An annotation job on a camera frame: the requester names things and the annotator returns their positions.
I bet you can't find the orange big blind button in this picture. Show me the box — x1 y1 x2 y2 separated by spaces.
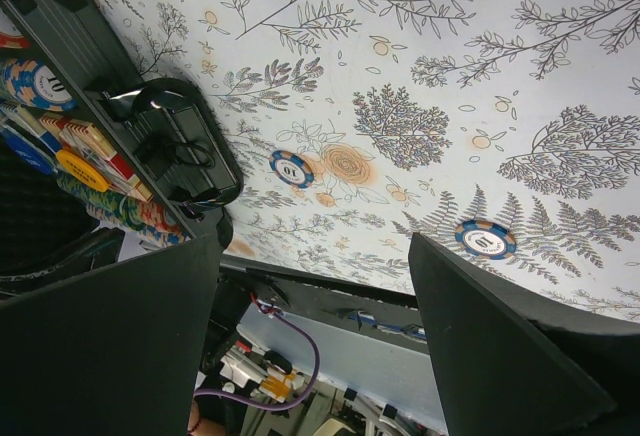
55 149 110 193

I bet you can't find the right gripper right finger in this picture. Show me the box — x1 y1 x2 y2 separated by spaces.
409 234 639 435

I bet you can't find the blue orange chip row bottom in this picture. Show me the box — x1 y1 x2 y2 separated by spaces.
1 58 77 112

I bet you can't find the blue playing card deck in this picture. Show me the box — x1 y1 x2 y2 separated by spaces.
1 101 47 141

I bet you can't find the red playing card deck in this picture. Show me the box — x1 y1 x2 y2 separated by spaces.
39 112 153 202

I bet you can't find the black poker set case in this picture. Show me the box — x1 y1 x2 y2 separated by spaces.
1 0 244 247

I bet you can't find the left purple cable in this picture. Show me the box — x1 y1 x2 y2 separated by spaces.
192 305 322 413

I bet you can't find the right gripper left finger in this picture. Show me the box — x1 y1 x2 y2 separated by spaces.
1 235 221 435

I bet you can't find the blue small blind button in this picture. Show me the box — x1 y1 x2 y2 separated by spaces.
1 127 57 175

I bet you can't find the green chip row in case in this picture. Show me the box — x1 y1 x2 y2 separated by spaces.
56 173 190 248

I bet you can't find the blue poker chip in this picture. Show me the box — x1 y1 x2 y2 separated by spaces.
269 150 314 189
455 219 517 260

